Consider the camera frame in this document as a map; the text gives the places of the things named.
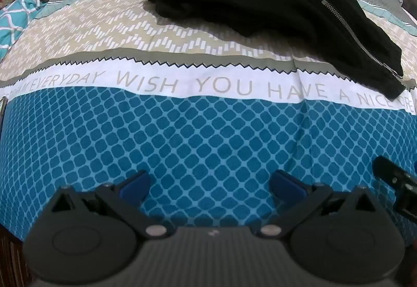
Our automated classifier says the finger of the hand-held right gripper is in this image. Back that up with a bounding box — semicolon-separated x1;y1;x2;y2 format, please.
373;157;417;220

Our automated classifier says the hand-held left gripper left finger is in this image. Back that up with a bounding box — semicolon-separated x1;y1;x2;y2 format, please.
51;170;170;240

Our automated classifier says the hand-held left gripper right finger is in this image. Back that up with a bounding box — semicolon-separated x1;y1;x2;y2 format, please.
260;170;376;239

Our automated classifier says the patterned blue and beige bedsheet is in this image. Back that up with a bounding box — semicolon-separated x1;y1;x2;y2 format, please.
0;0;417;243

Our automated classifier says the teal lattice print cloth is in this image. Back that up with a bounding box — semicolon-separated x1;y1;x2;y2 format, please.
0;0;44;60

